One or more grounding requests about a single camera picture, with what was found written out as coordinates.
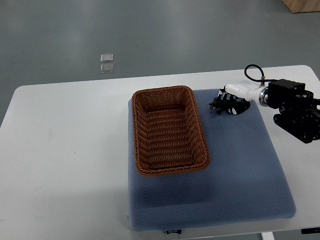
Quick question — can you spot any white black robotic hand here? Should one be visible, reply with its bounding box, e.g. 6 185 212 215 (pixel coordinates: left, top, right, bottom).
217 80 268 115

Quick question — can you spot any dark toy crocodile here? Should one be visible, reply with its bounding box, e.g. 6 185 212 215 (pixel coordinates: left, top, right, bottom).
208 97 236 114

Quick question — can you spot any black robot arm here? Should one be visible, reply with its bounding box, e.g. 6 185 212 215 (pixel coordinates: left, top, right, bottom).
244 64 320 144

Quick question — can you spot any brown wicker basket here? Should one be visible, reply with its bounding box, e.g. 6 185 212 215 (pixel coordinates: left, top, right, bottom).
131 85 211 177

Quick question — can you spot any blue quilted mat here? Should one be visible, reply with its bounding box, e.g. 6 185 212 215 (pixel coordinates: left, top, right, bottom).
128 89 296 231

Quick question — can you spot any wooden box corner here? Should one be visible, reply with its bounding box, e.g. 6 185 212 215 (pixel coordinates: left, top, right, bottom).
282 0 320 14

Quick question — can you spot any upper metal floor plate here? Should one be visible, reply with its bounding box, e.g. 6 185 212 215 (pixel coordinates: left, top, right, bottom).
100 53 114 63

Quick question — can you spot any black table control panel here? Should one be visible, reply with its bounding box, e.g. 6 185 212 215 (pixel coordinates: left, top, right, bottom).
301 227 320 235

